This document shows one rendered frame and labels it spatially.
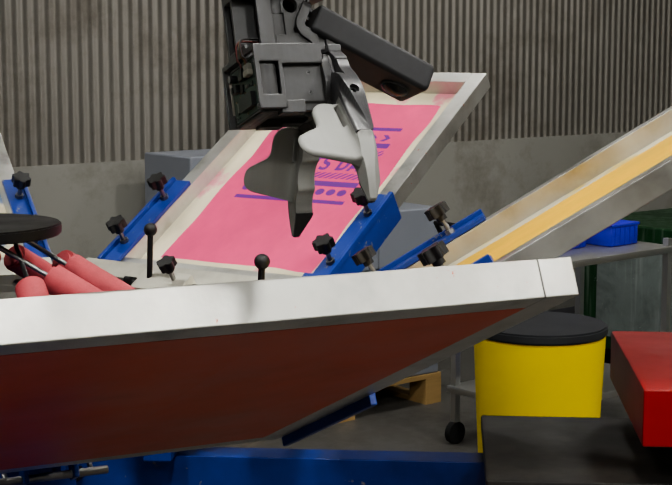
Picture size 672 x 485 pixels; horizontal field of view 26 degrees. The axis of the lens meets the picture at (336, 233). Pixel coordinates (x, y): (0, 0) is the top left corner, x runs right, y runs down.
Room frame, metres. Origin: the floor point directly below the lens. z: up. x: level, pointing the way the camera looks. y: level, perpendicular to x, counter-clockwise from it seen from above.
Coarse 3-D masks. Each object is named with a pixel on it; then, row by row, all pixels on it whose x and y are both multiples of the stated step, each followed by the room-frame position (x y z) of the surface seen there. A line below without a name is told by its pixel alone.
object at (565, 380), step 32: (544, 320) 4.78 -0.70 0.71; (576, 320) 4.78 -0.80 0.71; (480, 352) 4.67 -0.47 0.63; (512, 352) 4.56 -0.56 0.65; (544, 352) 4.53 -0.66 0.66; (576, 352) 4.55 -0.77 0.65; (480, 384) 4.68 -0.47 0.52; (512, 384) 4.56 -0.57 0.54; (544, 384) 4.53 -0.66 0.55; (576, 384) 4.55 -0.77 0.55; (480, 416) 4.69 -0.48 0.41; (576, 416) 4.56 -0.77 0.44; (480, 448) 4.70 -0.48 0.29
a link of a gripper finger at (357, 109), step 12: (336, 60) 1.15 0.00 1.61; (336, 72) 1.14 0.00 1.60; (348, 72) 1.14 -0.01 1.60; (336, 84) 1.14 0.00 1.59; (348, 84) 1.13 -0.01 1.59; (360, 84) 1.13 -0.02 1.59; (336, 96) 1.14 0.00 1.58; (348, 96) 1.12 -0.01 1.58; (360, 96) 1.12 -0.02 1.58; (348, 108) 1.12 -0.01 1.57; (360, 108) 1.12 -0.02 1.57; (360, 120) 1.11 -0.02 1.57
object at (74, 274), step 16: (0, 256) 2.65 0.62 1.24; (16, 256) 2.40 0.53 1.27; (32, 256) 2.65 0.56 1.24; (64, 256) 2.56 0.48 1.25; (80, 256) 2.52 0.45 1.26; (16, 272) 2.64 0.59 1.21; (32, 272) 2.65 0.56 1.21; (48, 272) 2.38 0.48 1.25; (64, 272) 2.39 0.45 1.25; (80, 272) 2.50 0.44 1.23; (96, 272) 2.50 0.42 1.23; (16, 288) 2.33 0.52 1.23; (32, 288) 2.31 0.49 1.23; (48, 288) 2.38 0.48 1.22; (64, 288) 2.37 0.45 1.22; (80, 288) 2.37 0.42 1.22; (96, 288) 2.39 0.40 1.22; (112, 288) 2.49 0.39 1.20; (128, 288) 2.50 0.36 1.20
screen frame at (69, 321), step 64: (0, 320) 1.13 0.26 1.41; (64, 320) 1.15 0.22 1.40; (128, 320) 1.17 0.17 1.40; (192, 320) 1.19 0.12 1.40; (256, 320) 1.21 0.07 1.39; (320, 320) 1.25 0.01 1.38; (384, 320) 1.30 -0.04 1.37; (512, 320) 1.42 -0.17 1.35; (384, 384) 1.68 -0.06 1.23; (192, 448) 1.93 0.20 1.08
